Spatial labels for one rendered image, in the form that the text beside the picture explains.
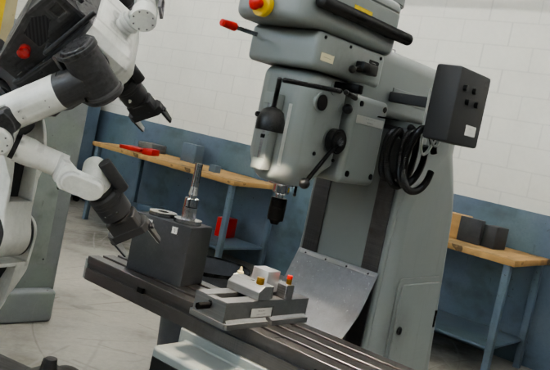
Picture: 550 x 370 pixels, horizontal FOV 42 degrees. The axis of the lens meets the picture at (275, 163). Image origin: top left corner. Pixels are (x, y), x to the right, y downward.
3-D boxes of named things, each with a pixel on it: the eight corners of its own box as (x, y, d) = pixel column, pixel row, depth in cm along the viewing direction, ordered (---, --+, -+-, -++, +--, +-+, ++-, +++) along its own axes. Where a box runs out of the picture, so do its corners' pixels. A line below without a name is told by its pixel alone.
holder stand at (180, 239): (179, 287, 223) (192, 223, 222) (125, 268, 233) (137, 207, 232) (201, 283, 233) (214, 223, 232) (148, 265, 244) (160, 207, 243)
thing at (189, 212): (197, 219, 232) (200, 202, 231) (192, 221, 227) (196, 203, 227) (184, 216, 233) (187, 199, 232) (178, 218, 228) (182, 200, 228)
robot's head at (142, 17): (118, 24, 183) (143, 4, 180) (122, 5, 191) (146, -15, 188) (137, 42, 187) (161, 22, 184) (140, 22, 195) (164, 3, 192)
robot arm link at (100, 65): (41, 74, 168) (94, 51, 166) (47, 58, 175) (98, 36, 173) (68, 115, 174) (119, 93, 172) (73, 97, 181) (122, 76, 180)
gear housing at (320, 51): (313, 67, 187) (322, 29, 187) (245, 58, 202) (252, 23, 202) (380, 89, 213) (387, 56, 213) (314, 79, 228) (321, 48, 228)
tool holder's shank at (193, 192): (198, 199, 231) (205, 164, 230) (195, 199, 228) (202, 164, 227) (189, 196, 231) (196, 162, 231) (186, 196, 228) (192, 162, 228)
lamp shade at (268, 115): (252, 128, 180) (258, 103, 180) (257, 128, 187) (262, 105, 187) (281, 133, 179) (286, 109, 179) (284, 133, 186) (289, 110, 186)
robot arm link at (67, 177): (96, 205, 187) (47, 185, 182) (100, 186, 195) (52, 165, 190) (107, 187, 184) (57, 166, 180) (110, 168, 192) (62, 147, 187)
